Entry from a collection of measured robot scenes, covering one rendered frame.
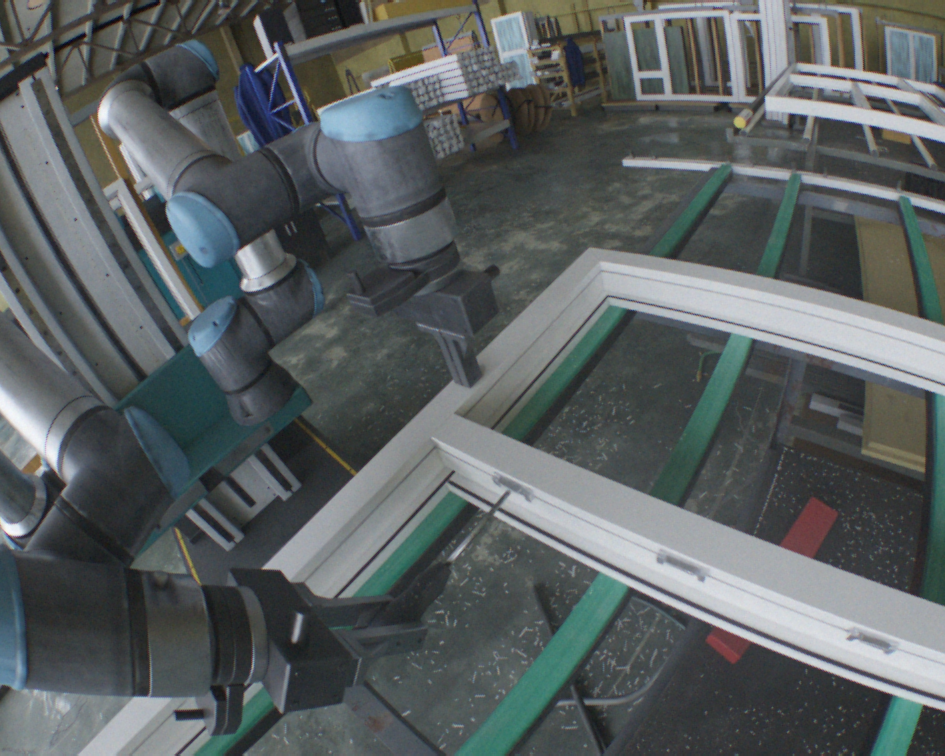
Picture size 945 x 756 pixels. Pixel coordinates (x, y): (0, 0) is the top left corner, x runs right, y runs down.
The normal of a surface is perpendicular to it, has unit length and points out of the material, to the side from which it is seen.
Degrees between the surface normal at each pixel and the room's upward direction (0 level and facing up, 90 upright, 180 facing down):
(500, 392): 90
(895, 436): 0
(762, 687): 0
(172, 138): 29
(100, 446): 37
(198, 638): 61
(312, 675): 82
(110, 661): 74
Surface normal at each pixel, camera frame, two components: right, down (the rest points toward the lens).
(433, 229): 0.58, 0.39
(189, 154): 0.11, -0.51
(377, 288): -0.27, -0.73
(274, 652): -0.67, -0.23
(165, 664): 0.73, -0.07
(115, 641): 0.73, -0.32
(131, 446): 0.41, -0.53
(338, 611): 0.69, 0.15
